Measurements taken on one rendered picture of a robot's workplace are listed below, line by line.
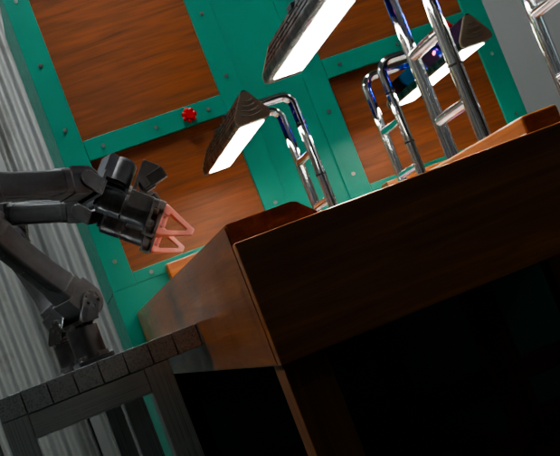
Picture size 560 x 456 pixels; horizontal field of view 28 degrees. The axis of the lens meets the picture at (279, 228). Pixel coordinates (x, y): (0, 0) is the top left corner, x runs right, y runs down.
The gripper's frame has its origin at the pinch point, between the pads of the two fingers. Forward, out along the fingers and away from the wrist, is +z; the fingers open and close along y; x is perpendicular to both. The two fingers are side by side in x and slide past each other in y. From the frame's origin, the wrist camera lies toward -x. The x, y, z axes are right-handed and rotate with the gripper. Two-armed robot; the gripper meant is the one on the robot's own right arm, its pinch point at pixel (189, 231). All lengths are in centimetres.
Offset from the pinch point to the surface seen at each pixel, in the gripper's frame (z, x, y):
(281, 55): 2, -27, -47
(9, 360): -37, 36, 242
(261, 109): 6.4, -31.8, 6.0
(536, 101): 150, -158, 259
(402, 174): 48, -39, 40
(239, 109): 1.8, -30.0, 6.0
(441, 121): 30, -23, -56
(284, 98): 12, -43, 28
